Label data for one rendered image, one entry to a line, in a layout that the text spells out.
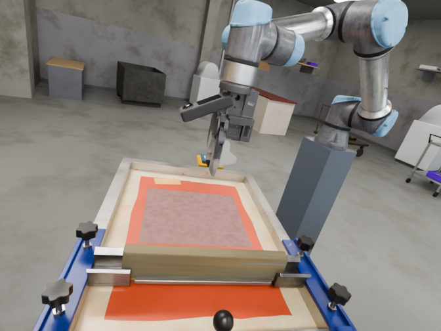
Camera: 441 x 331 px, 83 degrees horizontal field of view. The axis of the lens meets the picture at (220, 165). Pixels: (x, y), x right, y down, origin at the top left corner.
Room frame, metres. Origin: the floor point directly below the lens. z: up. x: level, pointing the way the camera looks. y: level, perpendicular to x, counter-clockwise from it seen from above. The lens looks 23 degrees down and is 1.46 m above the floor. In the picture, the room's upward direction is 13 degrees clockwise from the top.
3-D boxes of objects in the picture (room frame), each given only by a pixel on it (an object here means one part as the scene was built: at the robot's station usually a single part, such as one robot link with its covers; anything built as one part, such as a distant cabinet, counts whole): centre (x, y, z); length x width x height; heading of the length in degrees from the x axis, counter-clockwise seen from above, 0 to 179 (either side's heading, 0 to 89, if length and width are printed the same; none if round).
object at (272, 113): (7.24, -0.50, 0.43); 2.52 x 0.81 x 0.86; 30
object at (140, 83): (6.33, 2.42, 0.42); 1.20 x 1.01 x 0.83; 30
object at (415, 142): (6.37, -4.86, 0.79); 0.80 x 0.72 x 1.57; 30
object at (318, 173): (1.19, -0.49, 0.60); 0.18 x 0.18 x 1.20; 30
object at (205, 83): (7.54, 0.93, 0.64); 0.71 x 0.59 x 1.28; 120
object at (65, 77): (5.57, 3.76, 0.32); 1.20 x 0.63 x 0.64; 30
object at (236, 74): (0.57, 0.01, 1.44); 0.08 x 0.08 x 0.05
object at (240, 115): (0.57, 0.00, 1.36); 0.09 x 0.08 x 0.12; 108
